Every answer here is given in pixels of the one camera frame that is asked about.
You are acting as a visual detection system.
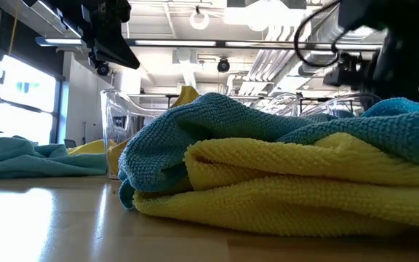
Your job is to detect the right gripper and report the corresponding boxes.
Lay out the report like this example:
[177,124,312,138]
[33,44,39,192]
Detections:
[371,21,419,108]

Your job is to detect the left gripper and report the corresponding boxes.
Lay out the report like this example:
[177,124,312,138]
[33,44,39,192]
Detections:
[23,0,140,70]

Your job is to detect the yellow microfiber towel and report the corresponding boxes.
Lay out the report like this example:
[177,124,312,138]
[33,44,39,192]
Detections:
[66,138,105,156]
[105,85,200,178]
[132,131,419,238]

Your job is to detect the light blue microfiber towel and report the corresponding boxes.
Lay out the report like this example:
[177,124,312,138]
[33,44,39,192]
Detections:
[117,92,419,211]
[0,135,108,180]

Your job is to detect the black ceiling spotlight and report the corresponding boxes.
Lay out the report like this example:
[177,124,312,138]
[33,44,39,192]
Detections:
[216,57,231,74]
[95,61,111,77]

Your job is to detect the clear plastic basket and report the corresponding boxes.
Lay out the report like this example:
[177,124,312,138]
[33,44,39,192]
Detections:
[101,88,301,180]
[299,92,382,118]

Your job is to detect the black overhead light bar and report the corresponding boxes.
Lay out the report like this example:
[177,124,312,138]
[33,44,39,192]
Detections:
[35,36,385,51]

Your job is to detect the large window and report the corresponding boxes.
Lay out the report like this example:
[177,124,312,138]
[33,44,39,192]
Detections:
[0,54,62,146]

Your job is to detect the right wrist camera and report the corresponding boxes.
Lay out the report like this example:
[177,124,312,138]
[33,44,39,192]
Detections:
[324,52,374,88]

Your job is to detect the white ring lamp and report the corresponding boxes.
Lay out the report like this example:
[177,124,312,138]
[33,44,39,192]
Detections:
[189,7,211,31]

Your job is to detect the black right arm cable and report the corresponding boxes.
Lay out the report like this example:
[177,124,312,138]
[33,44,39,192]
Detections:
[293,0,342,68]

